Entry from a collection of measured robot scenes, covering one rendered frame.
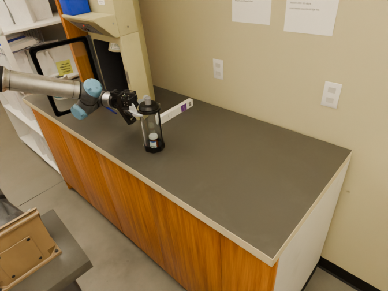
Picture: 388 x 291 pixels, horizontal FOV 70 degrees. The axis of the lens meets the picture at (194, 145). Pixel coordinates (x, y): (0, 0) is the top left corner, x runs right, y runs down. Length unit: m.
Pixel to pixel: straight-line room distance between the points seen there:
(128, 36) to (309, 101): 0.94
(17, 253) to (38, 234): 0.07
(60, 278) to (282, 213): 0.75
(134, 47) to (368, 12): 1.03
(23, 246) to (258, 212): 0.75
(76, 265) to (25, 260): 0.15
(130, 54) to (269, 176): 0.92
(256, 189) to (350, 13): 0.74
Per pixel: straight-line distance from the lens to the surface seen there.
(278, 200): 1.10
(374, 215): 1.65
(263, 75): 1.50
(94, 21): 1.43
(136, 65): 1.57
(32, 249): 1.02
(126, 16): 1.52
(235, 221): 1.02
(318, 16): 1.32
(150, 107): 1.23
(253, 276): 1.16
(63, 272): 1.03
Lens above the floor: 1.72
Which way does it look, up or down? 35 degrees down
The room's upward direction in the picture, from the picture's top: 5 degrees counter-clockwise
